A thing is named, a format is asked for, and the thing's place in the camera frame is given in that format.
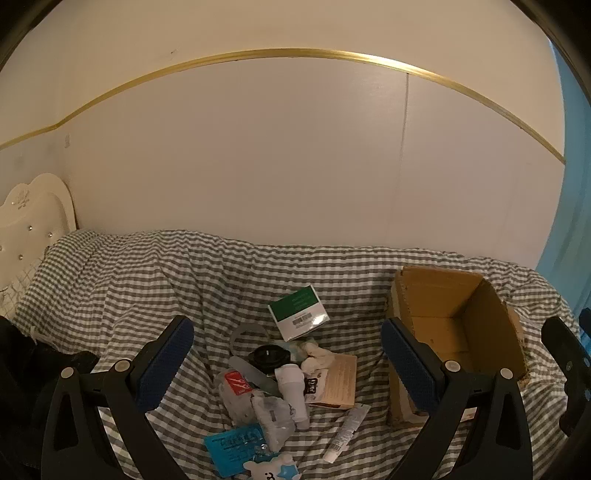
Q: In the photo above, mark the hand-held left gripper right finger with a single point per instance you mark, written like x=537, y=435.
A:
x=406, y=364

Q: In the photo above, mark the white sachet with black print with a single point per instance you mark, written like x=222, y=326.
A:
x=314, y=386

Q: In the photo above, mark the green white carton box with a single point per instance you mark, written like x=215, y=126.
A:
x=295, y=304

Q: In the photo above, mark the beige paper booklet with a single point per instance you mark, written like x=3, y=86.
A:
x=341, y=378

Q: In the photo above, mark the white tufted headboard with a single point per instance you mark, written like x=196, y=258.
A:
x=32, y=221

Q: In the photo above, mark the white blue star-shaped item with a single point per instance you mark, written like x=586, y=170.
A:
x=272, y=468

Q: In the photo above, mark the white plastic bag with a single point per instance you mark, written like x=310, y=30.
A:
x=318, y=357

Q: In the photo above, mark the gold wall trim strip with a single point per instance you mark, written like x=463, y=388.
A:
x=286, y=51

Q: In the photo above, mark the black round lid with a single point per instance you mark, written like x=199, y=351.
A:
x=268, y=357

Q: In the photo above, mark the brown cardboard box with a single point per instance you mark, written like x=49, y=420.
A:
x=443, y=295

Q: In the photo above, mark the light blue tissue pack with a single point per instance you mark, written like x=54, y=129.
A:
x=293, y=347

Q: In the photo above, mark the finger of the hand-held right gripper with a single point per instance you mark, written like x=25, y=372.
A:
x=568, y=350

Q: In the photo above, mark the white plastic bottle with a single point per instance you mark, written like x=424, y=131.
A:
x=291, y=392

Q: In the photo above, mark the blue packet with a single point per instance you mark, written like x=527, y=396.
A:
x=231, y=447

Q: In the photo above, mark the white cream tube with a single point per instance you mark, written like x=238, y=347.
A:
x=344, y=434

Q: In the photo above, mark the grey white checked bedsheet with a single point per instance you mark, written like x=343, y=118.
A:
x=184, y=277

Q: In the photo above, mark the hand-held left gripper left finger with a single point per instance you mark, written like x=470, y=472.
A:
x=162, y=364

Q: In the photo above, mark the clear bag with red label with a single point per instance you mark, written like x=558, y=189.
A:
x=235, y=383

